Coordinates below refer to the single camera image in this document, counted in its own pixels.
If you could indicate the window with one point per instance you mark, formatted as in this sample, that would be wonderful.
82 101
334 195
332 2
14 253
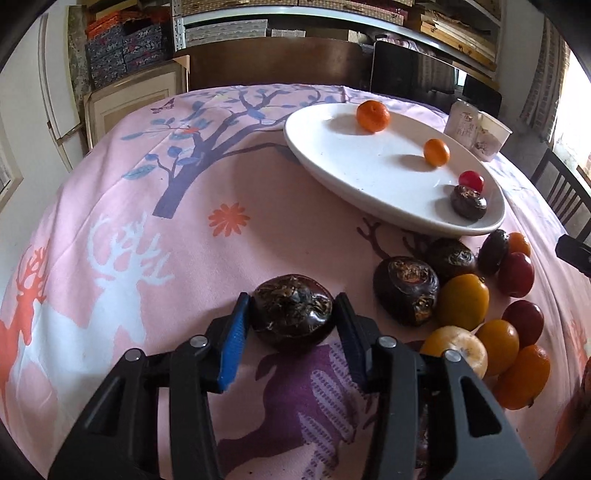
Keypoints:
577 115

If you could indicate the white oval plate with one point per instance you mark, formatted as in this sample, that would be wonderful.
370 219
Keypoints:
369 170

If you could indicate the white cabinet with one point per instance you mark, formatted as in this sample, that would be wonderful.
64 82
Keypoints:
57 101

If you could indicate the pale yellow fruit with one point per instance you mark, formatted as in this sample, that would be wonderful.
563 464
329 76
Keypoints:
450 348

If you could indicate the stack of orange boxes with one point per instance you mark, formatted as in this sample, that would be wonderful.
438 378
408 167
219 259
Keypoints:
111 23

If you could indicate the wooden picture frame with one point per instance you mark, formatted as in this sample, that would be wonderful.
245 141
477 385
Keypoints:
134 101

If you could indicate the pink printed tablecloth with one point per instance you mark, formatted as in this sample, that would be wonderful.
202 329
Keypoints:
138 207

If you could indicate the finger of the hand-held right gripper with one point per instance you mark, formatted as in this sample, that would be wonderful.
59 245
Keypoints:
575 254

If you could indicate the white metal shelf unit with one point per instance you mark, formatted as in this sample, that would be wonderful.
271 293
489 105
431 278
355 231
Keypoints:
323 21

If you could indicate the dark slatted wooden chair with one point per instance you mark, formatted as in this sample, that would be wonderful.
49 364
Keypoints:
561 189

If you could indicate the patterned curtain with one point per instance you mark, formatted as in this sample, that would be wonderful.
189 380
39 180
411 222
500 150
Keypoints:
542 78

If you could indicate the grey patterned flat boxes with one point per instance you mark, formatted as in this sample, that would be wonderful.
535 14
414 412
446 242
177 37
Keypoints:
226 31

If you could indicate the red cherry tomato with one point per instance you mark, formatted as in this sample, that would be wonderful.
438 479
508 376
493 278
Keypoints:
472 179

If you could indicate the white paper cup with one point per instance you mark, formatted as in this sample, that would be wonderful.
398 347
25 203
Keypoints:
492 138

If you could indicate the stack of wooden frames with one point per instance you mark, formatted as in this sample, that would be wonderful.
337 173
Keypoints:
461 37

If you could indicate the brown wooden chair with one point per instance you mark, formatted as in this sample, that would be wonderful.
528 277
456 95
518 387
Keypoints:
277 64

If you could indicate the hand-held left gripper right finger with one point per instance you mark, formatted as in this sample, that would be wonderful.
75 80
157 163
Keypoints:
352 344

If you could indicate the stack of floral storage boxes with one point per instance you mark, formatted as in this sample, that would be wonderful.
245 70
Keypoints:
124 50

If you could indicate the white drink can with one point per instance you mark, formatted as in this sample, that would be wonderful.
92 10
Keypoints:
461 122

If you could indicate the yellow-orange round fruit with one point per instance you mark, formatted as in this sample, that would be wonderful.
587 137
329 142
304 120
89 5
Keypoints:
463 302

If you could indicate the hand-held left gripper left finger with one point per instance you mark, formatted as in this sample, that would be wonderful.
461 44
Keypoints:
234 339

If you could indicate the row of wicker boxes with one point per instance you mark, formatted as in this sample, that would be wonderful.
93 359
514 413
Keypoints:
277 5

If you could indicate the black chair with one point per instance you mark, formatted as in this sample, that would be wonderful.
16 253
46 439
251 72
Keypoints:
482 94
406 69

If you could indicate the small orange kumquat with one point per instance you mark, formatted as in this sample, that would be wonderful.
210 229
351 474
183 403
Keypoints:
437 152
497 346
520 243

